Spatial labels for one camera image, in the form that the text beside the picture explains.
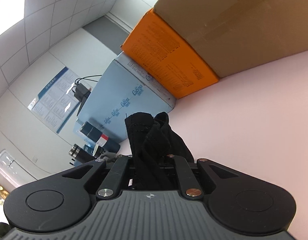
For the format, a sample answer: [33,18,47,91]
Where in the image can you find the black t-shirt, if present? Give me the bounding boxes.
[125,112,194,191]

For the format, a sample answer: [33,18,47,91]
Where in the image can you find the light blue cardboard box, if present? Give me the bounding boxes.
[73,53,176,143]

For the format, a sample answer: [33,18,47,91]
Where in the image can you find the orange cardboard box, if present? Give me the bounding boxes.
[121,9,219,99]

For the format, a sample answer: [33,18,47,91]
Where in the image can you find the dark green thermos bottle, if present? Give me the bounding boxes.
[80,122,120,153]

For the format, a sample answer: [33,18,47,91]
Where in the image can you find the black steel thermos bottle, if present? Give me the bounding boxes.
[69,144,96,166]

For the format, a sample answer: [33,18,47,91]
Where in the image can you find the brown cardboard box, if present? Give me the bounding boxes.
[154,0,308,77]

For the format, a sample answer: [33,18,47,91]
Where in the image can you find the black power adapter with cable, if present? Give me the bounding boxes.
[71,75,102,116]

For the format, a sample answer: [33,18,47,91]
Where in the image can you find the blue white wall poster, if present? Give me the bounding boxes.
[27,67,79,134]

